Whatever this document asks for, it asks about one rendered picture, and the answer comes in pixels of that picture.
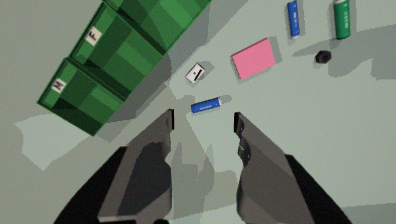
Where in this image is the green battery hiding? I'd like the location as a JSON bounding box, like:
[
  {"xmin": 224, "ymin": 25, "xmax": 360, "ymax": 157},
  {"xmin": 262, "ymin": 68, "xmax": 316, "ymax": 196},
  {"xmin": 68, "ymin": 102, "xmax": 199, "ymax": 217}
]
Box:
[{"xmin": 333, "ymin": 0, "xmax": 350, "ymax": 40}]

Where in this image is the black hex nut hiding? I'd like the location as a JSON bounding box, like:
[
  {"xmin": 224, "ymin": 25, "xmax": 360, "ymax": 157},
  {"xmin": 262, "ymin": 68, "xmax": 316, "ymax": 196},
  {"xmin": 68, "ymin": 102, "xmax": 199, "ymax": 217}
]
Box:
[{"xmin": 315, "ymin": 51, "xmax": 332, "ymax": 64}]

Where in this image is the green rack of three bins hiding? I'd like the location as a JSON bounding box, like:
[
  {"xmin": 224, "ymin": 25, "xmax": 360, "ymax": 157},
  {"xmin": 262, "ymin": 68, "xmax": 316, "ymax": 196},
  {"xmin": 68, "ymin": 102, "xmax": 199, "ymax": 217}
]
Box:
[{"xmin": 36, "ymin": 0, "xmax": 212, "ymax": 137}]

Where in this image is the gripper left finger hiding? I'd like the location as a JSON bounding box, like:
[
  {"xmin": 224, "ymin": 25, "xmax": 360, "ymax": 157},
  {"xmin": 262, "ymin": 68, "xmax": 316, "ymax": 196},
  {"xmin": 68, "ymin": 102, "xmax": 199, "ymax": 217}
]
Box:
[{"xmin": 53, "ymin": 109, "xmax": 174, "ymax": 224}]

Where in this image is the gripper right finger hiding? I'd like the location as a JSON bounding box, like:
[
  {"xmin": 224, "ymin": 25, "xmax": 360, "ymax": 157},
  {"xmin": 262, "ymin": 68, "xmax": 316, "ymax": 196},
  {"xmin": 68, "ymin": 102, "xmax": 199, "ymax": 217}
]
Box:
[{"xmin": 234, "ymin": 112, "xmax": 352, "ymax": 224}]

